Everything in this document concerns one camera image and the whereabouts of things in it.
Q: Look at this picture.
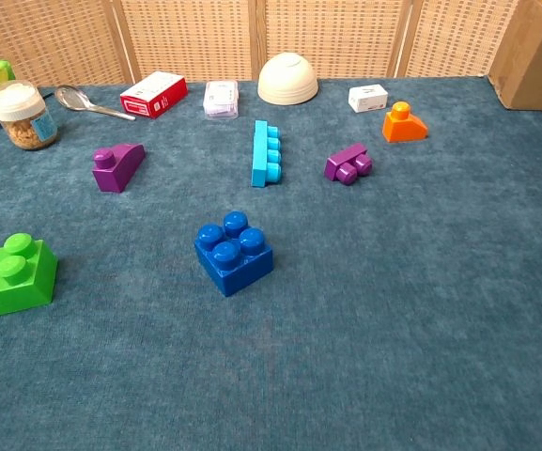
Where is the purple sloped one-stud block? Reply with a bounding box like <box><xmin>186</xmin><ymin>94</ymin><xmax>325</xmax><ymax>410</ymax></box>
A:
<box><xmin>91</xmin><ymin>143</ymin><xmax>147</xmax><ymax>194</ymax></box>

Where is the cardboard box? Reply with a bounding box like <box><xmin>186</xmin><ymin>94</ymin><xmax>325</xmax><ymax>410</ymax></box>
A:
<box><xmin>488</xmin><ymin>0</ymin><xmax>542</xmax><ymax>113</ymax></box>

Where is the blue table cloth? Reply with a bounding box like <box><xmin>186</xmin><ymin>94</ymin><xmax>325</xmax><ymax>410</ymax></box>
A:
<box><xmin>0</xmin><ymin>76</ymin><xmax>542</xmax><ymax>451</ymax></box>

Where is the small white box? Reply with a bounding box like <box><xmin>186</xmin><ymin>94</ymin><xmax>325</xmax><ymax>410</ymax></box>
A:
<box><xmin>348</xmin><ymin>84</ymin><xmax>389</xmax><ymax>114</ymax></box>

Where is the metal spoon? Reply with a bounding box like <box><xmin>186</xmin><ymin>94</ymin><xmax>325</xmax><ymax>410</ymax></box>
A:
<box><xmin>54</xmin><ymin>85</ymin><xmax>137</xmax><ymax>122</ymax></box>

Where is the green toy block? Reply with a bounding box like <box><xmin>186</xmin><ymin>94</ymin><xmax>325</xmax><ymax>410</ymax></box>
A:
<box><xmin>0</xmin><ymin>232</ymin><xmax>59</xmax><ymax>319</ymax></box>

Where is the orange sloped one-stud block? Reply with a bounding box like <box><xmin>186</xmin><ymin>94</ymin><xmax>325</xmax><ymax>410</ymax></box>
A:
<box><xmin>381</xmin><ymin>101</ymin><xmax>429</xmax><ymax>144</ymax></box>

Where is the white-lidded clear jar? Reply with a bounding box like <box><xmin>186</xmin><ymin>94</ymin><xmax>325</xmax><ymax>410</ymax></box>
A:
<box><xmin>0</xmin><ymin>79</ymin><xmax>59</xmax><ymax>151</ymax></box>

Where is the red and white box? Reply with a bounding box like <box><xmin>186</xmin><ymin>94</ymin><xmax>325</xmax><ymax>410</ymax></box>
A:
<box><xmin>119</xmin><ymin>70</ymin><xmax>189</xmax><ymax>120</ymax></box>

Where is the woven folding screen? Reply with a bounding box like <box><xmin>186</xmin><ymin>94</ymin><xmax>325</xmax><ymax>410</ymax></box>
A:
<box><xmin>0</xmin><ymin>0</ymin><xmax>525</xmax><ymax>88</ymax></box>

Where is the purple two-stud block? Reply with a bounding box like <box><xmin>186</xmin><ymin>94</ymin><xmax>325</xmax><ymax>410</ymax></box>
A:
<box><xmin>323</xmin><ymin>143</ymin><xmax>374</xmax><ymax>187</ymax></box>

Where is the clear plastic case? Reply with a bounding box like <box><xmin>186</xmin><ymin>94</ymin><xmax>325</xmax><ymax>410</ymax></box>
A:
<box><xmin>203</xmin><ymin>79</ymin><xmax>240</xmax><ymax>121</ymax></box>

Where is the cream upturned bowl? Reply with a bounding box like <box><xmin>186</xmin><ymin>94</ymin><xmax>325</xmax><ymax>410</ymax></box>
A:
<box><xmin>256</xmin><ymin>52</ymin><xmax>320</xmax><ymax>106</ymax></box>

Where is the light blue long block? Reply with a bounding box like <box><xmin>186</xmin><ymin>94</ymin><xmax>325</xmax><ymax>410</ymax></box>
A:
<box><xmin>250</xmin><ymin>119</ymin><xmax>284</xmax><ymax>188</ymax></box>

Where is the blue toy block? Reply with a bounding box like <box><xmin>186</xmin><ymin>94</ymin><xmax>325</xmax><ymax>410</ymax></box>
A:
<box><xmin>194</xmin><ymin>210</ymin><xmax>274</xmax><ymax>298</ymax></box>

